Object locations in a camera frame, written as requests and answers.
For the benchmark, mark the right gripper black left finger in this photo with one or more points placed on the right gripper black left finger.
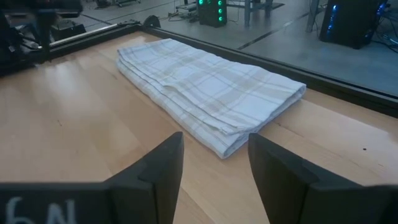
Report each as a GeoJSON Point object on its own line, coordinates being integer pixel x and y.
{"type": "Point", "coordinates": [155, 193]}

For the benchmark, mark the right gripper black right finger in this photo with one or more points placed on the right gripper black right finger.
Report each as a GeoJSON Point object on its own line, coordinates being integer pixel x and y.
{"type": "Point", "coordinates": [286, 196]}

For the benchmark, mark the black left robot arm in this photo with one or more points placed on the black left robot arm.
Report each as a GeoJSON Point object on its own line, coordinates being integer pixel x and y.
{"type": "Point", "coordinates": [12, 46]}

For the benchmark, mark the folded plaid white towel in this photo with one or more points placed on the folded plaid white towel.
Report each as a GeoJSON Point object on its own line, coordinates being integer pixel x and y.
{"type": "Point", "coordinates": [211, 93]}

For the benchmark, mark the computer tower with blue lights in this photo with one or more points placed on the computer tower with blue lights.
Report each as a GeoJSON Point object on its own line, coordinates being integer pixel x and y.
{"type": "Point", "coordinates": [351, 28]}

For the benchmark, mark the black floor box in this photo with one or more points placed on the black floor box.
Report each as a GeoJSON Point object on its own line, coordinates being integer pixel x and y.
{"type": "Point", "coordinates": [68, 31]}

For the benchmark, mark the computer tower with green lights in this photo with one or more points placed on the computer tower with green lights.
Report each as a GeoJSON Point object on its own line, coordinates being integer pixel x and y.
{"type": "Point", "coordinates": [211, 17]}

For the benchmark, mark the grey metal table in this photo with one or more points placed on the grey metal table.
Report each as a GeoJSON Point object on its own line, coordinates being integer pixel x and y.
{"type": "Point", "coordinates": [247, 9]}

